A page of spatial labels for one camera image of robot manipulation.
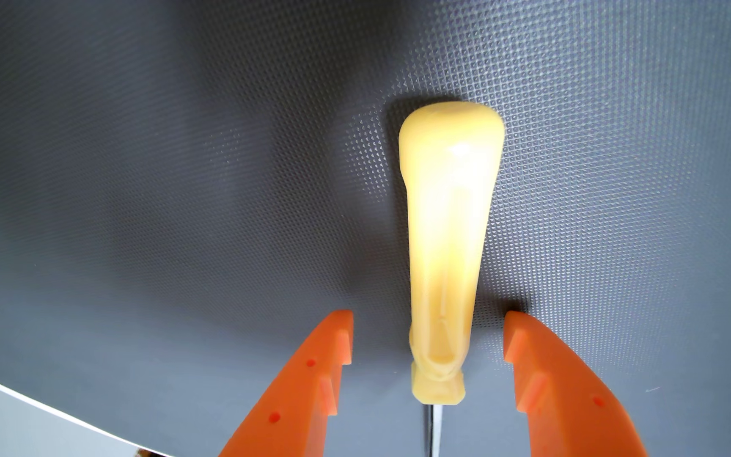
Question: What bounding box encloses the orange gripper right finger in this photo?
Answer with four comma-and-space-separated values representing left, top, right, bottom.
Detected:
503, 310, 649, 457

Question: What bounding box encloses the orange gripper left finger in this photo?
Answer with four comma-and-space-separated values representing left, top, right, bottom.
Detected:
220, 309, 355, 457

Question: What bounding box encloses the yellow handled screwdriver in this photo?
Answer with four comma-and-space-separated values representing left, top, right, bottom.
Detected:
398, 101, 506, 457

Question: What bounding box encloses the dark grey textured mat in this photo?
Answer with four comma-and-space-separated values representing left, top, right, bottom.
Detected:
0, 0, 731, 457

